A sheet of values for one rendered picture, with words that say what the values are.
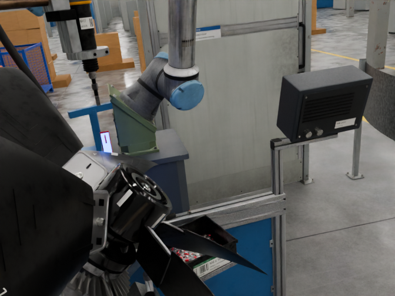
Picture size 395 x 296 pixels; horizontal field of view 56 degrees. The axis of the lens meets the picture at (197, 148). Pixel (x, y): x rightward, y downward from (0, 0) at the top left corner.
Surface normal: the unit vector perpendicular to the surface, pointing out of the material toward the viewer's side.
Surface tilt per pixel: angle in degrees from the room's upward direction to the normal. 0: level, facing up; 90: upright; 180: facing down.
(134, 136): 90
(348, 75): 15
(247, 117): 90
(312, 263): 0
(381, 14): 90
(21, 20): 90
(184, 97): 113
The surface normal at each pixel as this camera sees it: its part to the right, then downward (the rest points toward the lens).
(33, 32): 0.21, 0.35
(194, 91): 0.50, 0.62
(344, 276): -0.10, -0.92
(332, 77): -0.02, -0.80
